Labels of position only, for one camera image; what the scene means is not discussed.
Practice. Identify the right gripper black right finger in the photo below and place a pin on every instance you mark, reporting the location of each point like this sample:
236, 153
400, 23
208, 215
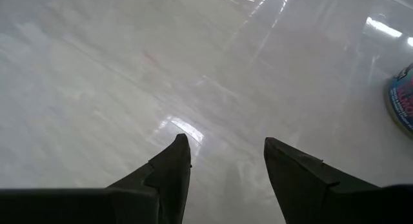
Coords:
300, 185

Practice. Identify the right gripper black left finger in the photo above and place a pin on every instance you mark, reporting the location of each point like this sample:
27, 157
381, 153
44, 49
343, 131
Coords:
171, 172

